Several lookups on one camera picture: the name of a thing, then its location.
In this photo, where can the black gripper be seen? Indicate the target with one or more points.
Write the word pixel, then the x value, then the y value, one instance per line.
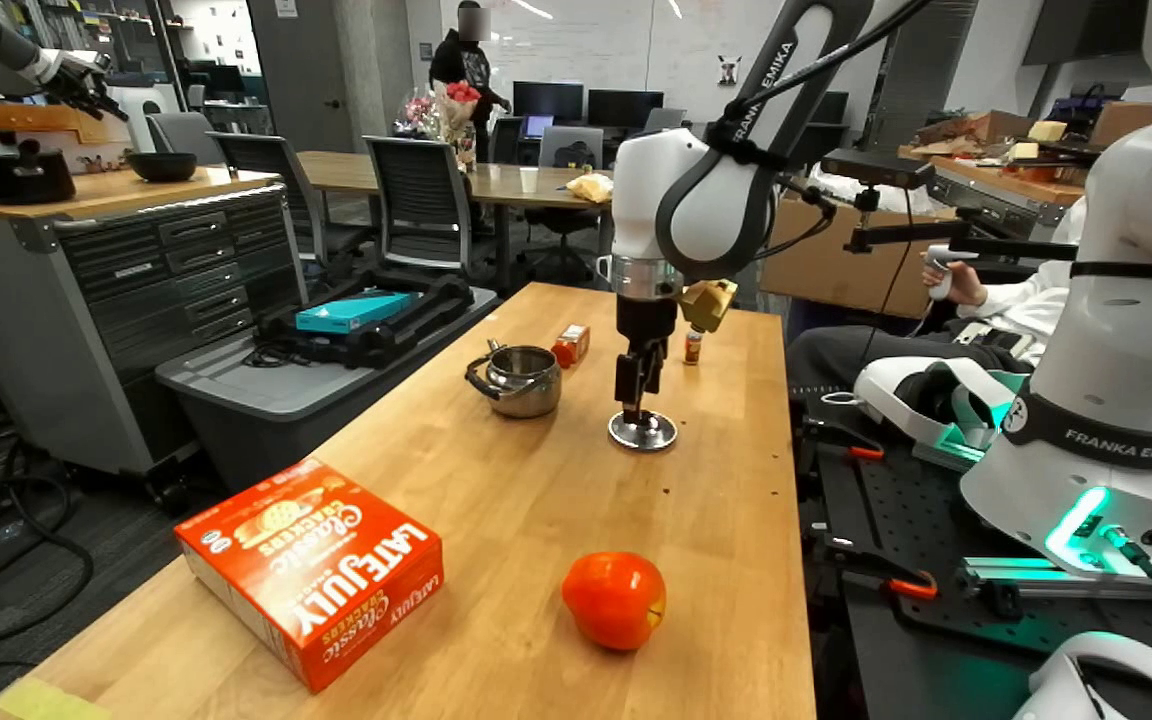
pixel 647 321

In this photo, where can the steel teapot lid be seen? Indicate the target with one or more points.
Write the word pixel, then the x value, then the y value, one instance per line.
pixel 642 428

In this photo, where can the steel teapot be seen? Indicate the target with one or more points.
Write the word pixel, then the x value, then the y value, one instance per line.
pixel 520 382

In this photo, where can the small silver-capped jar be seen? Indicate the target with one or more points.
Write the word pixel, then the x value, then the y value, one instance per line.
pixel 694 346

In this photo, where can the orange tomato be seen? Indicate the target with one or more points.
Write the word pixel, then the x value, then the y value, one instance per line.
pixel 612 599

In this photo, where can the cardboard box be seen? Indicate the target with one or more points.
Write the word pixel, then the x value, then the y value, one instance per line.
pixel 823 271

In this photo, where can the grey office chair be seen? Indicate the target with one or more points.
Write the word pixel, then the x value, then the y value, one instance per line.
pixel 427 211

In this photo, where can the computer monitor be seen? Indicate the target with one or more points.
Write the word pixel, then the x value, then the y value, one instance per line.
pixel 547 99

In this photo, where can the teal case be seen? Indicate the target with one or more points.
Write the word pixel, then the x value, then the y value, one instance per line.
pixel 336 317

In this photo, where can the white VR headset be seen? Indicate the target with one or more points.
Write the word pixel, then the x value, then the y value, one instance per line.
pixel 947 405

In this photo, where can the person in background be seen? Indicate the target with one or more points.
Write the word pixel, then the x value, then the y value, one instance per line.
pixel 460 59

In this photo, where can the orange cracker box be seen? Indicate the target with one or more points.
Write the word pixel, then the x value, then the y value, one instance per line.
pixel 315 565

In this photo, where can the black bowl on cabinet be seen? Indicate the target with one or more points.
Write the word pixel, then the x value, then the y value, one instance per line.
pixel 160 166

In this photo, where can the grey drawer cabinet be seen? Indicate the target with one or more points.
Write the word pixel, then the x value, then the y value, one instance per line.
pixel 118 280

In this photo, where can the black pot on cabinet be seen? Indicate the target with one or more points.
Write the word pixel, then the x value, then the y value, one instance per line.
pixel 35 174

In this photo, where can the orange-handled clamp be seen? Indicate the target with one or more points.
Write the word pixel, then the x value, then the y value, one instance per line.
pixel 888 572

